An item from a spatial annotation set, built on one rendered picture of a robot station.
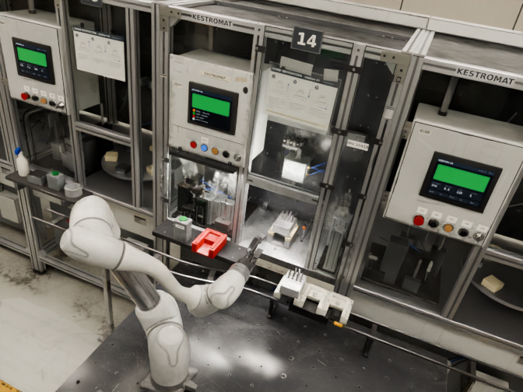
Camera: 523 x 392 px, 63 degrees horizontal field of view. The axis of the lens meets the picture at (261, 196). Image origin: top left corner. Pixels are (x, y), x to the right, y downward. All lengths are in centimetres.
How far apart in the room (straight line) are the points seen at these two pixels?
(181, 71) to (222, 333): 125
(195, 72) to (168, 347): 118
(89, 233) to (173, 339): 58
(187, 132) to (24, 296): 187
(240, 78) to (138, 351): 130
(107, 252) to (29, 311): 195
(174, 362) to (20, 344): 154
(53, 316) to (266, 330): 162
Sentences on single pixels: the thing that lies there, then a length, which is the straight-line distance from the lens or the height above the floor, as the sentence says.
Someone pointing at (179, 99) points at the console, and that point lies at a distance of 212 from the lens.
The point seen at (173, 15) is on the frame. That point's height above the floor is 200.
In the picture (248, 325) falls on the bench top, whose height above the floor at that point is 68.
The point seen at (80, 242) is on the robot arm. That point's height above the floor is 145.
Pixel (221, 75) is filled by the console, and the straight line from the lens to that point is 197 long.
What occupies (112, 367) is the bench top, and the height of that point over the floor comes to 68.
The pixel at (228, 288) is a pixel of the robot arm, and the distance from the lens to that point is 168.
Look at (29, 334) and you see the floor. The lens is 322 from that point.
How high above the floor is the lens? 232
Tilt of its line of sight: 31 degrees down
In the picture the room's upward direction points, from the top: 8 degrees clockwise
